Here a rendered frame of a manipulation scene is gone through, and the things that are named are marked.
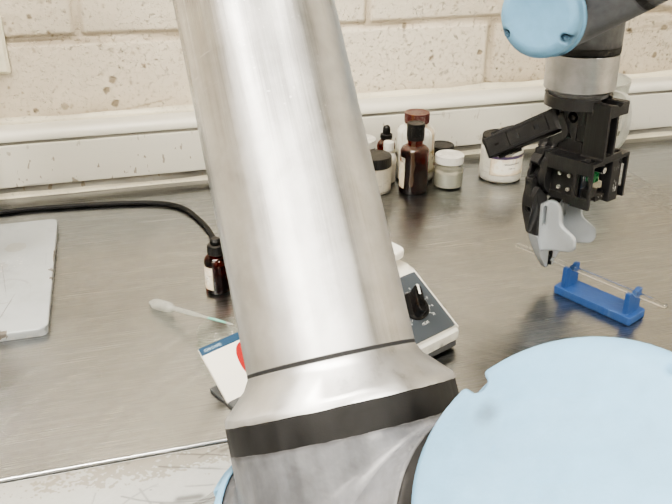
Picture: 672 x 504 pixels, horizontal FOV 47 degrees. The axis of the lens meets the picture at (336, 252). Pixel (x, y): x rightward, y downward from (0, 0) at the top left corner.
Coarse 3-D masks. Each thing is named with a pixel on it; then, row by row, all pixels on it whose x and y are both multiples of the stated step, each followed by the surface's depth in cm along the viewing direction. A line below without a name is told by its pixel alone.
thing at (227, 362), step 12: (228, 348) 74; (240, 348) 75; (216, 360) 73; (228, 360) 74; (240, 360) 74; (216, 372) 73; (228, 372) 73; (240, 372) 74; (228, 384) 73; (240, 384) 73
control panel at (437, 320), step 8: (408, 280) 81; (416, 280) 81; (408, 288) 80; (424, 288) 81; (424, 296) 80; (432, 296) 81; (432, 304) 80; (432, 312) 79; (440, 312) 80; (416, 320) 78; (424, 320) 78; (432, 320) 79; (440, 320) 79; (448, 320) 79; (416, 328) 77; (424, 328) 78; (432, 328) 78; (440, 328) 78; (448, 328) 79; (416, 336) 77; (424, 336) 77
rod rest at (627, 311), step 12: (576, 264) 90; (564, 276) 90; (576, 276) 91; (564, 288) 90; (576, 288) 90; (588, 288) 90; (636, 288) 85; (576, 300) 89; (588, 300) 88; (600, 300) 88; (612, 300) 88; (624, 300) 85; (636, 300) 85; (600, 312) 87; (612, 312) 86; (624, 312) 85; (636, 312) 85; (624, 324) 85
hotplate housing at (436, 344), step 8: (400, 264) 83; (408, 264) 83; (400, 272) 82; (408, 272) 82; (416, 272) 82; (440, 304) 80; (456, 328) 80; (432, 336) 78; (440, 336) 78; (448, 336) 79; (456, 336) 80; (424, 344) 77; (432, 344) 77; (440, 344) 78; (448, 344) 80; (424, 352) 77; (432, 352) 78; (440, 352) 79
